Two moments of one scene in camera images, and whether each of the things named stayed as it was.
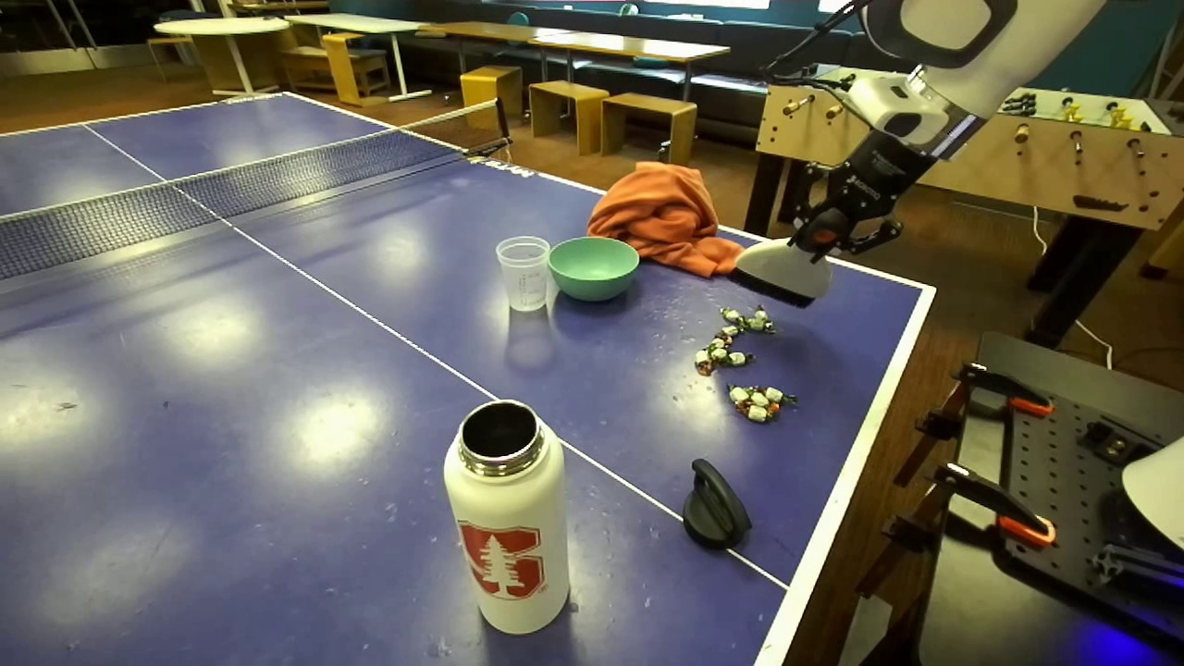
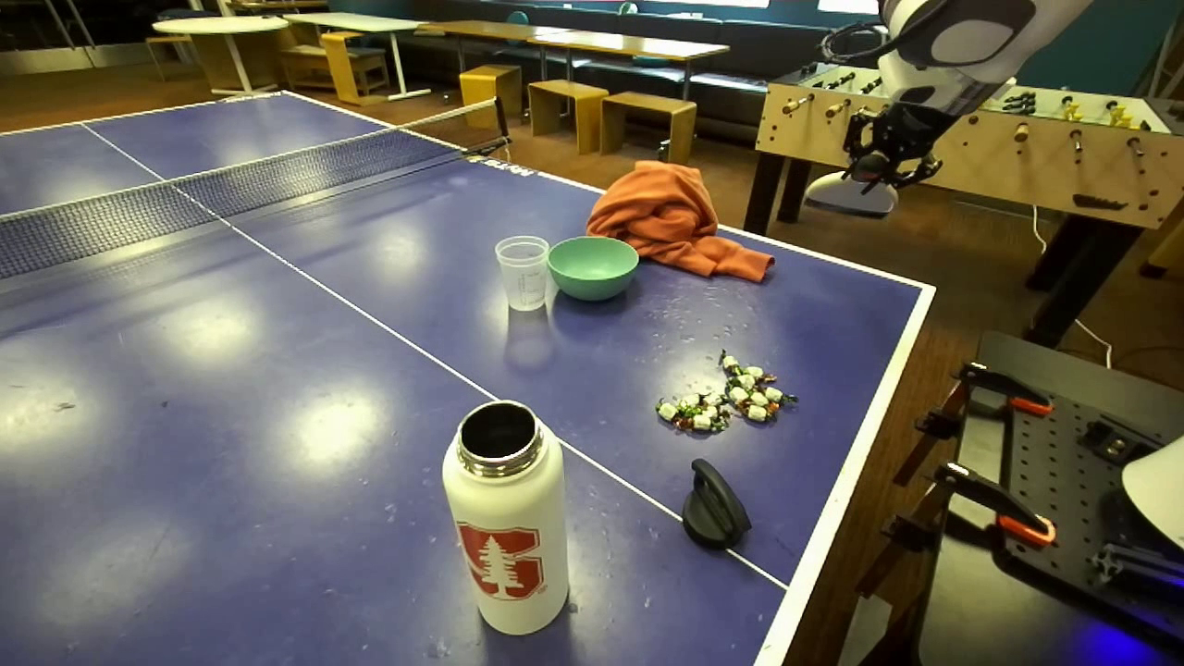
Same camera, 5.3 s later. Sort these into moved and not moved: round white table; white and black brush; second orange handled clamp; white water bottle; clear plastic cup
Moved: white and black brush
Not moved: round white table; white water bottle; second orange handled clamp; clear plastic cup
